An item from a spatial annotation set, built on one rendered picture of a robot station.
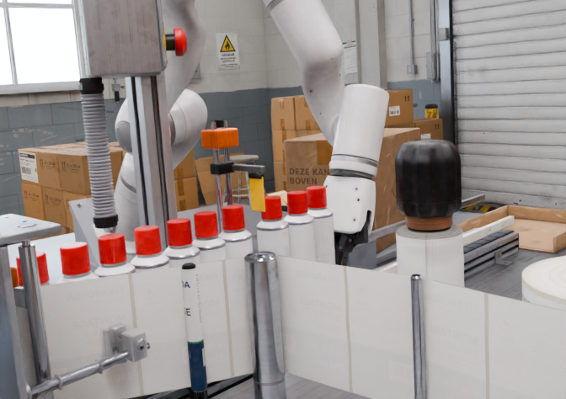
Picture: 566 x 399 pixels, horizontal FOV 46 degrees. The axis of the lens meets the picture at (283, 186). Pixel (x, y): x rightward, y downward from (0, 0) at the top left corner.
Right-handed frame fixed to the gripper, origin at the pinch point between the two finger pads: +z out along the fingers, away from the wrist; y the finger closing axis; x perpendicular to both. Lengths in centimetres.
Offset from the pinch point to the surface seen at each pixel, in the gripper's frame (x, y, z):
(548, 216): 90, 0, -22
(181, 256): -36.3, 2.2, 2.7
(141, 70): -46, -1, -20
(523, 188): 417, -155, -82
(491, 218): 80, -12, -19
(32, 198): 131, -388, -5
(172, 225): -37.7, 0.7, -1.2
